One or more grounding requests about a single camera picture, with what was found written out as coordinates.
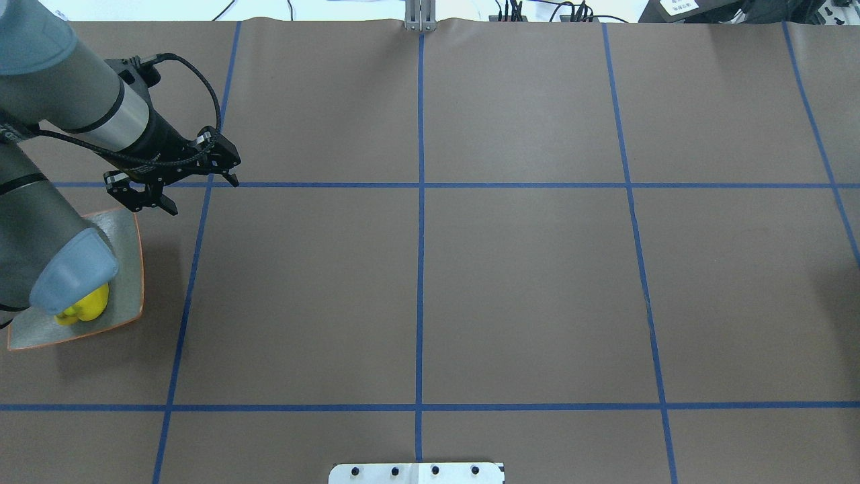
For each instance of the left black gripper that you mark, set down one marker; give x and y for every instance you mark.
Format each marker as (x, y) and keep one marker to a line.
(163, 143)

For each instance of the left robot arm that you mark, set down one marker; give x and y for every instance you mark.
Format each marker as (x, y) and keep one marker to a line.
(54, 86)

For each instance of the grey square plate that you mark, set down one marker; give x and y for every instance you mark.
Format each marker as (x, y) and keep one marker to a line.
(34, 329)

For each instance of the blue tape line lengthwise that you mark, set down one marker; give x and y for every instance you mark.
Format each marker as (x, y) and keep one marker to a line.
(421, 248)

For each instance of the blue tape line crosswise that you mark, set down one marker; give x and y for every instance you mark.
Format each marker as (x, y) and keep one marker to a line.
(722, 186)

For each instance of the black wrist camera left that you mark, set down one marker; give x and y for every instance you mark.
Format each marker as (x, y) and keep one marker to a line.
(138, 70)

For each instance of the white camera stand base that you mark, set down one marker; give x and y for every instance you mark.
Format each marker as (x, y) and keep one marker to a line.
(418, 472)

